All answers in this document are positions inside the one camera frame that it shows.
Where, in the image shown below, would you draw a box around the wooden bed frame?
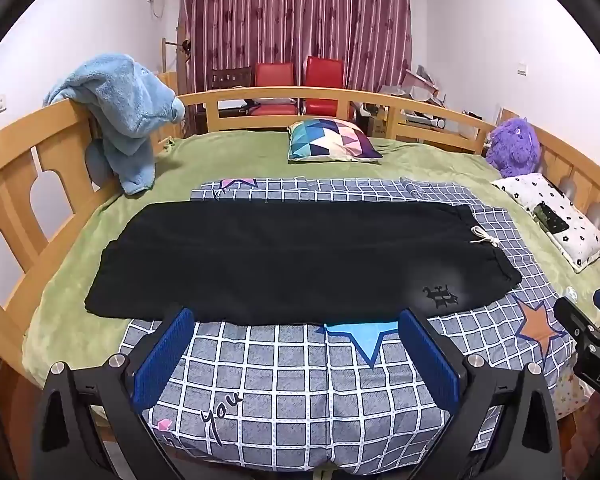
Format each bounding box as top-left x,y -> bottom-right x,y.
0,85 -> 600,461

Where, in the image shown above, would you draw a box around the maroon striped curtain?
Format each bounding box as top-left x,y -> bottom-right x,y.
177,0 -> 413,93

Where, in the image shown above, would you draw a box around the floral patterned cloth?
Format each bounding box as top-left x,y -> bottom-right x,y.
552,374 -> 597,418

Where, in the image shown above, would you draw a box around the colourful geometric pillow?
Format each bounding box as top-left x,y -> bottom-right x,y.
286,119 -> 385,163

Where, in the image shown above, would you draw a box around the blue fleece blanket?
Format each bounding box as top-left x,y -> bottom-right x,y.
42,52 -> 187,196

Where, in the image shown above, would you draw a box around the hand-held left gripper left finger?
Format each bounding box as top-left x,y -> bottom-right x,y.
32,306 -> 196,480

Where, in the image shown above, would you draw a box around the dark wooden chair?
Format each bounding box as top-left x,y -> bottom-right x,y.
211,66 -> 253,91

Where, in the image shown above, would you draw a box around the dark flat item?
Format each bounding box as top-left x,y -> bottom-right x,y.
531,201 -> 571,235

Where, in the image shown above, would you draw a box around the black pants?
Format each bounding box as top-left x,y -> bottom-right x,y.
84,200 -> 523,328

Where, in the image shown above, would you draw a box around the wooden coat rack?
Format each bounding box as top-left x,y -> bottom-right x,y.
161,37 -> 192,92

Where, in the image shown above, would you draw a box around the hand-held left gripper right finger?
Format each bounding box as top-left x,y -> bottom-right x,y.
397,307 -> 563,480

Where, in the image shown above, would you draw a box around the white floral pillow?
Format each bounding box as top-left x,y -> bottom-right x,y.
492,172 -> 600,273

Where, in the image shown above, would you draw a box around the grey checked star quilt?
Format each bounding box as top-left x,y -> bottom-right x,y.
117,176 -> 576,476

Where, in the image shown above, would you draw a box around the purple plush toy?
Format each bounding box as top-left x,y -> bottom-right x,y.
485,117 -> 541,178

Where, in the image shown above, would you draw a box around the green bed sheet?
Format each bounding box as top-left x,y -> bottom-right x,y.
22,130 -> 600,391

